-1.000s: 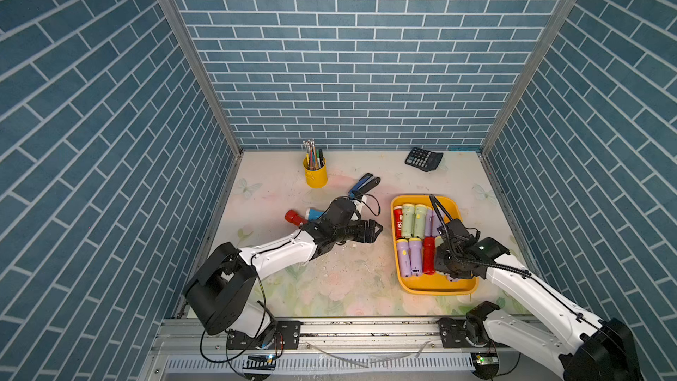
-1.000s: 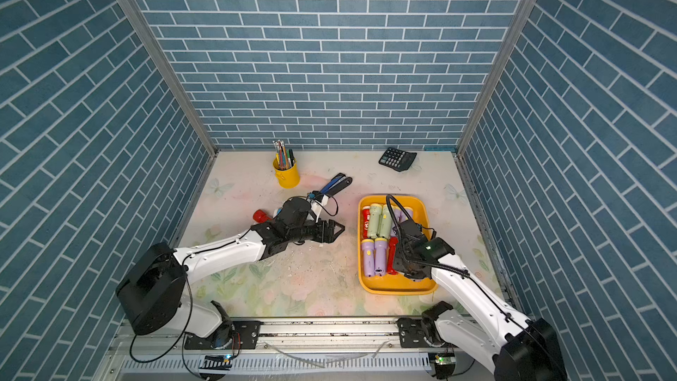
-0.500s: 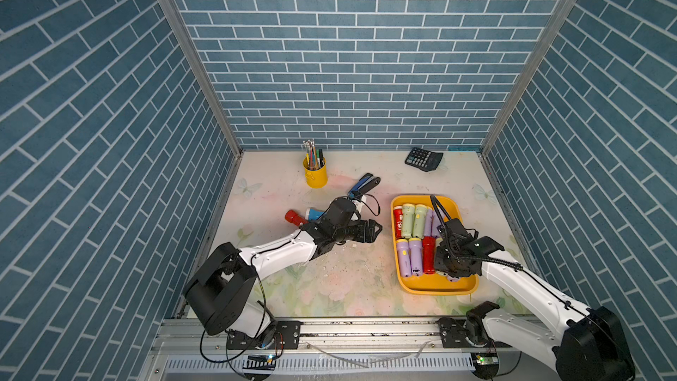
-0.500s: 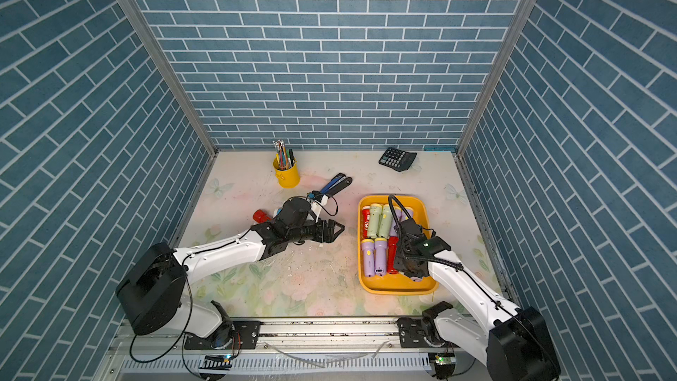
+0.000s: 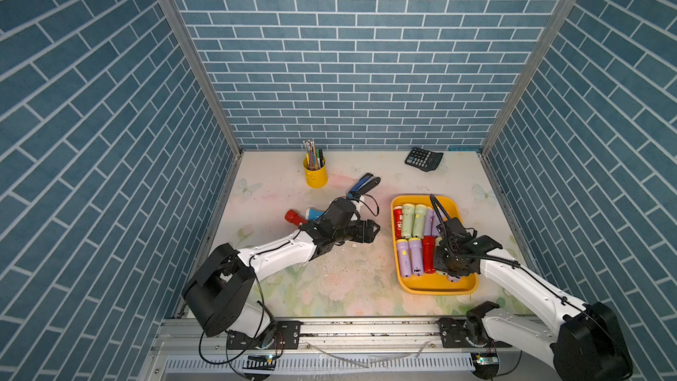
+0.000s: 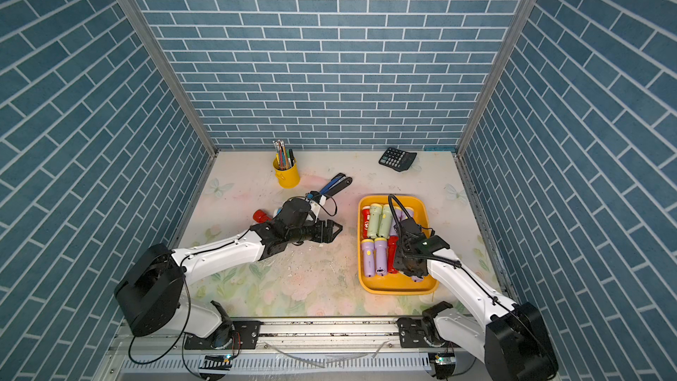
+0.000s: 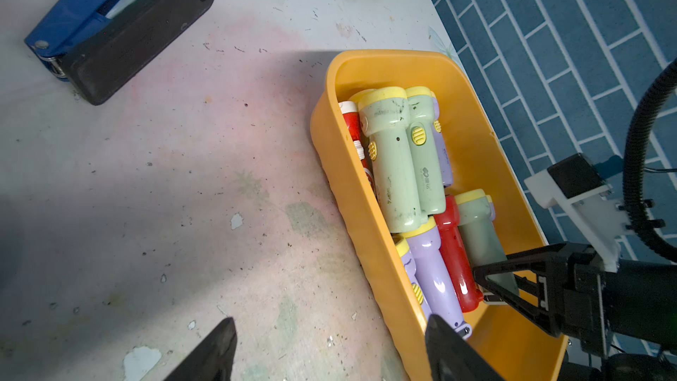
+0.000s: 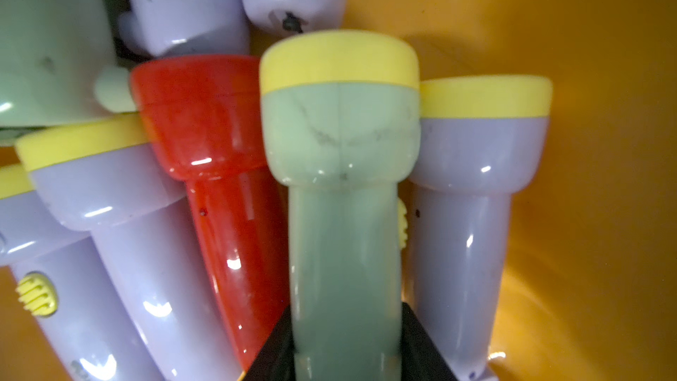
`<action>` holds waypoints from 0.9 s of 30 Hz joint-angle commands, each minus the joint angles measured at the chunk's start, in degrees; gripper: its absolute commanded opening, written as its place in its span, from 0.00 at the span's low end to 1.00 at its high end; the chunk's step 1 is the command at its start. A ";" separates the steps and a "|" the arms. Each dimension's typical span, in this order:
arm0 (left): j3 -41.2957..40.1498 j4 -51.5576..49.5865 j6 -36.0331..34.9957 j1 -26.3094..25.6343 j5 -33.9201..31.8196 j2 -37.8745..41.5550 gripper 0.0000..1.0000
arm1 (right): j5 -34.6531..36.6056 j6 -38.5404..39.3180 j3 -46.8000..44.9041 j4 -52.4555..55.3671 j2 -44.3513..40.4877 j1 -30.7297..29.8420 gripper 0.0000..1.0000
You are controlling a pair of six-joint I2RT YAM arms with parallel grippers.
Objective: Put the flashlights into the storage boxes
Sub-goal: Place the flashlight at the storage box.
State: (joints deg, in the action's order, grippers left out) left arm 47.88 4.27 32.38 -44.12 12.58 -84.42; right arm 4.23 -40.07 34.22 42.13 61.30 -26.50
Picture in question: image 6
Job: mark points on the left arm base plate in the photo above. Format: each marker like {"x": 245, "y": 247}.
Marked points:
{"x": 239, "y": 335}

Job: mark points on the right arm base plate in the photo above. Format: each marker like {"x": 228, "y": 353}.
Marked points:
{"x": 421, "y": 332}

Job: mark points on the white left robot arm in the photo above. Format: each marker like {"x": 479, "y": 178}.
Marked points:
{"x": 154, "y": 293}

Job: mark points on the black desk calculator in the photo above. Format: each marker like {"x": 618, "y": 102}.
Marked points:
{"x": 397, "y": 159}

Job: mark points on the yellow plastic storage tray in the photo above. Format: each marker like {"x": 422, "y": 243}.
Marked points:
{"x": 391, "y": 283}

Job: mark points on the yellow pen holder cup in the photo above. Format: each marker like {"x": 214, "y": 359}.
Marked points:
{"x": 287, "y": 178}

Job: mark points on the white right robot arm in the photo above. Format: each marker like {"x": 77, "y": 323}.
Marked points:
{"x": 511, "y": 339}

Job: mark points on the green flashlight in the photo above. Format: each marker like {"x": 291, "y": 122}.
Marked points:
{"x": 384, "y": 229}
{"x": 376, "y": 211}

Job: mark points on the red flashlight with white logo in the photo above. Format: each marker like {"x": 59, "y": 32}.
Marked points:
{"x": 365, "y": 222}

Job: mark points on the aluminium front rail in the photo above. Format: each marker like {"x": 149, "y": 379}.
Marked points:
{"x": 296, "y": 349}

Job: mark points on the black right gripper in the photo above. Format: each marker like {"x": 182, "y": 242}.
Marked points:
{"x": 399, "y": 250}

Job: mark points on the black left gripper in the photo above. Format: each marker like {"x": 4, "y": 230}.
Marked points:
{"x": 328, "y": 236}

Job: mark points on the blue black stapler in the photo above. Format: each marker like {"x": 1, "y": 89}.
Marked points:
{"x": 336, "y": 185}

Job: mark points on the pens in cup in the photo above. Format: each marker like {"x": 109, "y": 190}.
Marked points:
{"x": 284, "y": 159}

